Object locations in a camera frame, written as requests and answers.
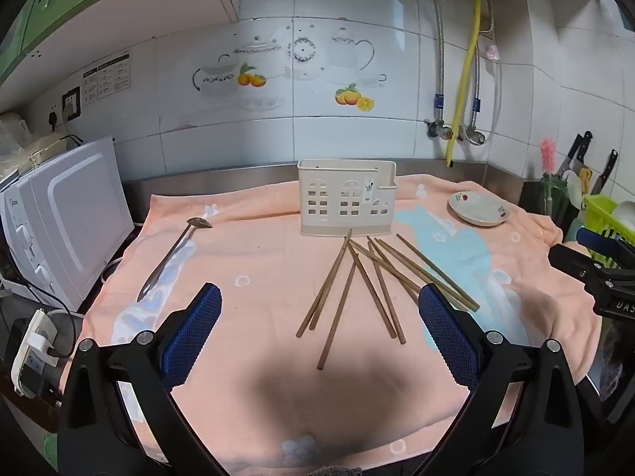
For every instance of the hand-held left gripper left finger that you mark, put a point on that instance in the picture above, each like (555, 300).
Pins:
(193, 337)

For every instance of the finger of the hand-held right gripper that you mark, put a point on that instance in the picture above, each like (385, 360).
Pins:
(578, 260)
(603, 243)

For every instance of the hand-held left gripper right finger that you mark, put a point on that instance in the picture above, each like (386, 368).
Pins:
(446, 337)

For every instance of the wooden chopstick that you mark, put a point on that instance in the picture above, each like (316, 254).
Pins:
(399, 264)
(436, 270)
(337, 315)
(372, 290)
(323, 307)
(421, 273)
(387, 270)
(325, 282)
(386, 290)

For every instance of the cream plastic utensil holder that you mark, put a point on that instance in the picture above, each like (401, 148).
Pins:
(327, 178)

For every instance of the lime green plastic basket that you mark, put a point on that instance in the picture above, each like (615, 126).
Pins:
(603, 208)

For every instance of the white plastic spoon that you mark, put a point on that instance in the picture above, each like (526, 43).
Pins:
(574, 188)

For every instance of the glass jar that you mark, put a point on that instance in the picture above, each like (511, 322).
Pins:
(553, 198)

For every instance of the peach printed towel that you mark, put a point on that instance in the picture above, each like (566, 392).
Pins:
(268, 357)

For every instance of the pink bottle brush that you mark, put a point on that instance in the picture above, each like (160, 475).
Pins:
(547, 156)

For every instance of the white floral plate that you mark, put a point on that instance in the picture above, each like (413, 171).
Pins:
(476, 210)

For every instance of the metal ladle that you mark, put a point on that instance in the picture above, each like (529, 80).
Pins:
(199, 222)

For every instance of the steel angle valve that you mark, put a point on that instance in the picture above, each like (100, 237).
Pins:
(472, 135)

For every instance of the white power strip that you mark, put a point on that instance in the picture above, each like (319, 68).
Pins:
(30, 352)

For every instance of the white microwave oven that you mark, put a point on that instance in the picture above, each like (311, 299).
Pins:
(74, 218)

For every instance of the white notice sticker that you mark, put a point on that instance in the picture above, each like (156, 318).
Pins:
(106, 79)

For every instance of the clear plastic bag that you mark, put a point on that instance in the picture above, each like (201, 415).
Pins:
(12, 134)

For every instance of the wall socket with plug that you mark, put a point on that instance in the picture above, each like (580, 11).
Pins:
(53, 121)

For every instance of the black wall switch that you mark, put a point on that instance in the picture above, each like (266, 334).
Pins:
(71, 103)

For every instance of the green wall cabinet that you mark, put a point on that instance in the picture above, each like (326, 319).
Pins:
(74, 10)

